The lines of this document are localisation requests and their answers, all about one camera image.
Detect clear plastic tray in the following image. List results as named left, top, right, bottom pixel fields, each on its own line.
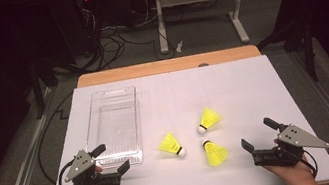
left=76, top=84, right=149, bottom=173

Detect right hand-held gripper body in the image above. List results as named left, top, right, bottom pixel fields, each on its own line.
left=248, top=116, right=329, bottom=174

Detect yellow shuttlecock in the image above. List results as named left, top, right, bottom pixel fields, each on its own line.
left=201, top=135, right=232, bottom=169
left=193, top=104, right=226, bottom=136
left=155, top=129, right=188, bottom=161

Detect tangle of black cables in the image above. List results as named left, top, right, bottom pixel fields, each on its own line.
left=81, top=0, right=178, bottom=73

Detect person's right hand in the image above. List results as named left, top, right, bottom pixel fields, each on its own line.
left=259, top=133, right=318, bottom=185

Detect black computer tower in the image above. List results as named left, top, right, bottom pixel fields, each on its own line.
left=47, top=0, right=103, bottom=63

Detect white paper sheet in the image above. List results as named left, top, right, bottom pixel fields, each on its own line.
left=26, top=45, right=329, bottom=185

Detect right hand-held gripper cable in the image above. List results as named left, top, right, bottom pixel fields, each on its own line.
left=303, top=147, right=321, bottom=180

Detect long black floor cable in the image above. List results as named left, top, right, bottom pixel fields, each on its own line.
left=27, top=90, right=90, bottom=185

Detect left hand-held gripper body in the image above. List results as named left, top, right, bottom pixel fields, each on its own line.
left=59, top=143, right=124, bottom=185

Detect small white floor object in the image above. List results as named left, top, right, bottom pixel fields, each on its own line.
left=174, top=39, right=186, bottom=54

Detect wooden table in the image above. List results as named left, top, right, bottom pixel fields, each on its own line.
left=32, top=35, right=329, bottom=185

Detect black metal stand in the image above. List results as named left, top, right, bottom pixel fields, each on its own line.
left=26, top=54, right=66, bottom=121
left=253, top=13, right=322, bottom=90

